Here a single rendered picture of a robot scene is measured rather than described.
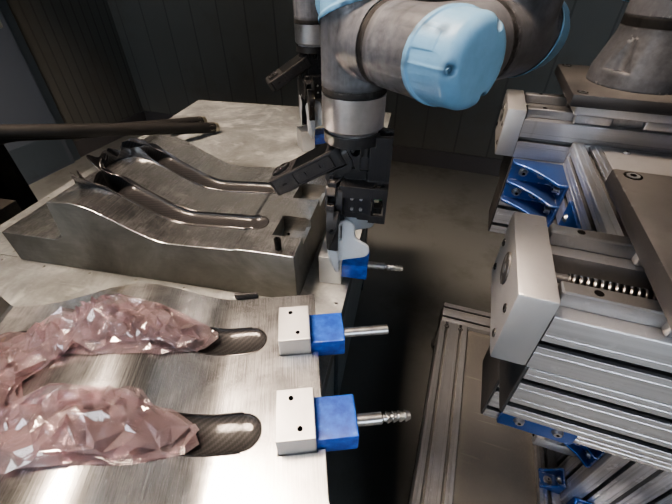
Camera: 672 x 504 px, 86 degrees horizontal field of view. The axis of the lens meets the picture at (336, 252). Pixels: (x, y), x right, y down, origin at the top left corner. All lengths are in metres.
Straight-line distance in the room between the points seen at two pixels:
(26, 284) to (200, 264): 0.30
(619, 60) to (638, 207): 0.43
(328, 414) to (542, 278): 0.23
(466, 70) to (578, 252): 0.22
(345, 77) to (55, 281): 0.56
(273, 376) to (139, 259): 0.32
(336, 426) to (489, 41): 0.35
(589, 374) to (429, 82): 0.29
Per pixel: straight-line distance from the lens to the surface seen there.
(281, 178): 0.50
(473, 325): 1.35
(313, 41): 0.94
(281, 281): 0.54
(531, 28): 0.44
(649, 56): 0.80
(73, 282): 0.73
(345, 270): 0.57
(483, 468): 1.13
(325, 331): 0.44
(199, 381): 0.43
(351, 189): 0.47
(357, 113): 0.43
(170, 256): 0.60
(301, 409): 0.37
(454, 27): 0.33
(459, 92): 0.33
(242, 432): 0.41
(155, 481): 0.39
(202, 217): 0.63
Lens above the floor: 1.21
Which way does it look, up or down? 39 degrees down
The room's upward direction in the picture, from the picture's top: straight up
